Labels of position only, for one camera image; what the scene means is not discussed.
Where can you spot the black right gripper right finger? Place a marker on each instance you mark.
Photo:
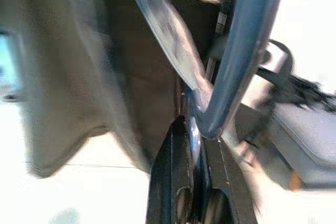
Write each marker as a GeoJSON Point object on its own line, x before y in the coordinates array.
{"type": "Point", "coordinates": [225, 197]}

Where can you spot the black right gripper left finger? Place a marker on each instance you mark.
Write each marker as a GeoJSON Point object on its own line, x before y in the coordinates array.
{"type": "Point", "coordinates": [170, 182]}

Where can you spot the grey green garment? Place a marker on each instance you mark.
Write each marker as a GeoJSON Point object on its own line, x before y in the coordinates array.
{"type": "Point", "coordinates": [65, 77]}

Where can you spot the grey padded ottoman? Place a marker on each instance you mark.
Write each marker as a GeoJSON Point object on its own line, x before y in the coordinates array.
{"type": "Point", "coordinates": [302, 142]}

